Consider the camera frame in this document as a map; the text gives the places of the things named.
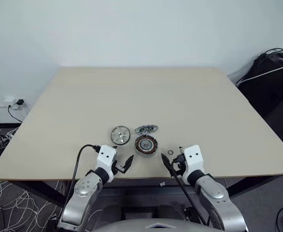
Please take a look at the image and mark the black table frame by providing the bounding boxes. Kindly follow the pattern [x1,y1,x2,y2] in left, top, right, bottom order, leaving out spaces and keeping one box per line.
[10,175,283,208]

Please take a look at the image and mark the white wall power socket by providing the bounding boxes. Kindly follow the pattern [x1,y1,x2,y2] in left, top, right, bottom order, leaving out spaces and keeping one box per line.
[3,96,31,110]

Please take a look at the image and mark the black bag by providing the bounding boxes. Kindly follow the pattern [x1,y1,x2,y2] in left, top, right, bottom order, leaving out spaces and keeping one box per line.
[237,49,283,147]

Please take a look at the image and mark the black cables on bag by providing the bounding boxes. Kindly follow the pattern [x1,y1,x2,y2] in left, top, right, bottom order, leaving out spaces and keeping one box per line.
[264,47,283,56]

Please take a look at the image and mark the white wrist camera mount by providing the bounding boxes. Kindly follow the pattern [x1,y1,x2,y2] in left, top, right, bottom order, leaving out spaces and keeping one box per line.
[96,145,118,182]
[181,145,206,186]

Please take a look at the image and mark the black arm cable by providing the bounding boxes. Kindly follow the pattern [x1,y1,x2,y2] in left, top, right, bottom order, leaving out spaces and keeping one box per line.
[170,158,213,227]
[70,144,101,196]

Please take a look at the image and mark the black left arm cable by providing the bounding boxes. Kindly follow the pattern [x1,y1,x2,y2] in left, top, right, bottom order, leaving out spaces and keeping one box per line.
[70,144,101,196]

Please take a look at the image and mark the silver robot torso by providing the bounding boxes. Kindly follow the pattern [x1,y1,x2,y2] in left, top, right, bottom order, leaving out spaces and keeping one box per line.
[92,218,213,232]

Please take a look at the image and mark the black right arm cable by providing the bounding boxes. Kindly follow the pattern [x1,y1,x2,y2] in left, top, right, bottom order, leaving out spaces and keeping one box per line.
[170,158,213,227]

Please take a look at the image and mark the white cable on bag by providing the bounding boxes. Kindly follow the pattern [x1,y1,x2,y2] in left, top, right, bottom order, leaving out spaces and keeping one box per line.
[235,63,283,86]

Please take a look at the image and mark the black power cord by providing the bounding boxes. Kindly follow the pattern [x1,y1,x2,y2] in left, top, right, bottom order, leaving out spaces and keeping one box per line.
[7,103,24,124]

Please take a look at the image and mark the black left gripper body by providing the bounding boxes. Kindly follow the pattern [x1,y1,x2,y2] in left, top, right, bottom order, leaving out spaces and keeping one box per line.
[111,154,127,175]

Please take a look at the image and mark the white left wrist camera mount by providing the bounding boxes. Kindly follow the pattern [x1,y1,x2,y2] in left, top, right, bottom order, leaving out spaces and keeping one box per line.
[96,145,118,182]

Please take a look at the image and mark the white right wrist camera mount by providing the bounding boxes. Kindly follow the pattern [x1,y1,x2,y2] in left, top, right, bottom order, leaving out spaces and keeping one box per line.
[181,145,206,186]

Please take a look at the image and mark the copper-wound motor stator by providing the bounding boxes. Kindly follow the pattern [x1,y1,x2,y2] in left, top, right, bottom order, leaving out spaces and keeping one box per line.
[134,135,160,158]

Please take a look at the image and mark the silver black-rimmed motor rotor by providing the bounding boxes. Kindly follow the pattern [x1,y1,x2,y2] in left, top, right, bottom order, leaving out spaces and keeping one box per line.
[110,126,131,146]

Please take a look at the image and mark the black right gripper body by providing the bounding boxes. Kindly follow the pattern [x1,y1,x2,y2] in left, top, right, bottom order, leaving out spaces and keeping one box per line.
[171,154,186,178]

